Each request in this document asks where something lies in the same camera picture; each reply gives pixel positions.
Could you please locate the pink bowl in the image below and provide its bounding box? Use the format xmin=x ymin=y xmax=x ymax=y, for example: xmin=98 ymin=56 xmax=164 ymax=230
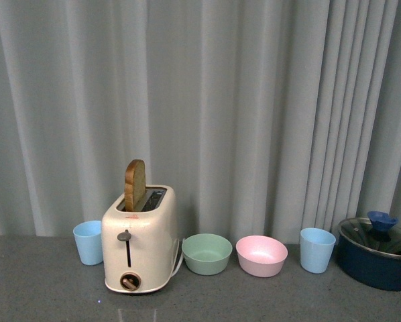
xmin=236 ymin=235 xmax=288 ymax=278

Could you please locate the green bowl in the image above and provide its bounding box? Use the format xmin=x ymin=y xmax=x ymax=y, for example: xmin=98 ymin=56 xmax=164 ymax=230
xmin=182 ymin=233 xmax=233 ymax=276

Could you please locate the light blue cup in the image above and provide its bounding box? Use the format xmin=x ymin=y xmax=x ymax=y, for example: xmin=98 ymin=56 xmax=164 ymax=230
xmin=300 ymin=227 xmax=336 ymax=274
xmin=73 ymin=221 xmax=103 ymax=266

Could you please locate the light blue cup right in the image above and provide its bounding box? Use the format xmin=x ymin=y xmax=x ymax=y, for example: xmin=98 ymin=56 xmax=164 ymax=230
xmin=300 ymin=227 xmax=336 ymax=274

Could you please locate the grey white curtain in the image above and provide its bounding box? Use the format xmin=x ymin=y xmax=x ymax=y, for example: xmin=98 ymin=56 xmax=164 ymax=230
xmin=0 ymin=1 xmax=401 ymax=243

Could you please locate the white toaster power cord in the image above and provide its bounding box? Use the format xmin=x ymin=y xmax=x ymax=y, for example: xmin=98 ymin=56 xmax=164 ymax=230
xmin=169 ymin=237 xmax=185 ymax=280

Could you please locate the brown bread slice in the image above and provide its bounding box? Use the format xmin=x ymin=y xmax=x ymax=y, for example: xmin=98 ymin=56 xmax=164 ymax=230
xmin=124 ymin=159 xmax=146 ymax=212

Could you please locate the cream white toaster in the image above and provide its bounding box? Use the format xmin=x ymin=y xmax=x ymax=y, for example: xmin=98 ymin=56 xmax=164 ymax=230
xmin=101 ymin=186 xmax=180 ymax=294

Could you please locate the light blue cup left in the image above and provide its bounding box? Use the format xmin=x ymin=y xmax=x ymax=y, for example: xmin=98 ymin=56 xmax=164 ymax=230
xmin=73 ymin=221 xmax=103 ymax=266

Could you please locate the glass lid blue knob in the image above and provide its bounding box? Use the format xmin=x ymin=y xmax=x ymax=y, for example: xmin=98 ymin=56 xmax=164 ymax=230
xmin=338 ymin=211 xmax=401 ymax=258

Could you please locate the dark blue saucepan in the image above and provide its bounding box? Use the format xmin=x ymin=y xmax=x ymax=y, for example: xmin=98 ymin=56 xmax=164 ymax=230
xmin=337 ymin=233 xmax=401 ymax=291

